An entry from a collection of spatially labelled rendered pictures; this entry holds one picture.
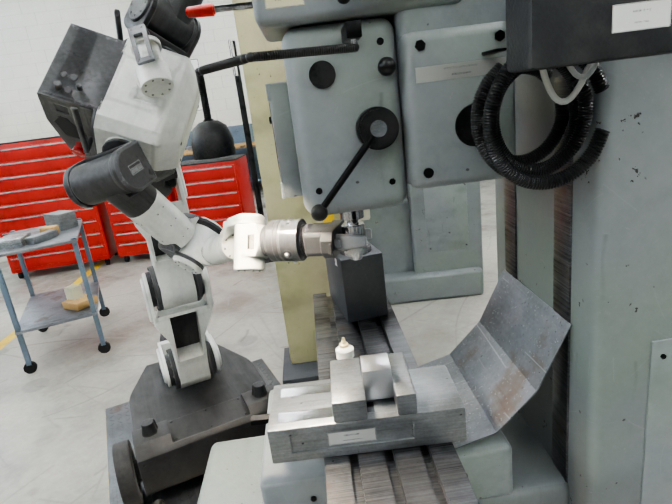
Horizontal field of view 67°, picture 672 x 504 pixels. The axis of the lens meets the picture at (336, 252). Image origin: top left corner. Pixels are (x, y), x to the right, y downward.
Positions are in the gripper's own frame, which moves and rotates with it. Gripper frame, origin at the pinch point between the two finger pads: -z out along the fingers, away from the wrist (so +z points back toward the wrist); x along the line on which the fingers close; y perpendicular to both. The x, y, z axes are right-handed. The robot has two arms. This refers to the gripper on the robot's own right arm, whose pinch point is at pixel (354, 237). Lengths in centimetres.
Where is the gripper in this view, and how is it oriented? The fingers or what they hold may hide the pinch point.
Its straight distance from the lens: 102.1
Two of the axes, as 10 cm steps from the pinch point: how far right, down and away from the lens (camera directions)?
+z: -9.6, 0.3, 2.7
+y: 1.1, 9.5, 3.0
